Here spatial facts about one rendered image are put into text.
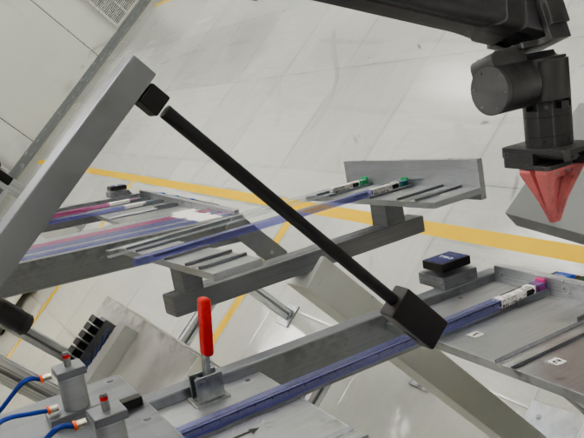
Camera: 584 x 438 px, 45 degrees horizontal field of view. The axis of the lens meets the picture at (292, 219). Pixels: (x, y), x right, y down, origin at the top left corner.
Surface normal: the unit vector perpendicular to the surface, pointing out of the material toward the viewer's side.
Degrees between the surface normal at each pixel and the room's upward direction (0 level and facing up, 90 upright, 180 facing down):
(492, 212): 0
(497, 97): 48
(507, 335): 42
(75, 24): 90
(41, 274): 90
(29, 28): 89
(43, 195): 90
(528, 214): 0
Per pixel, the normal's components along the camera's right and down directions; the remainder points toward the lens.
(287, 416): -0.14, -0.97
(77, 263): 0.51, 0.11
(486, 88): -0.83, 0.25
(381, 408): -0.68, -0.56
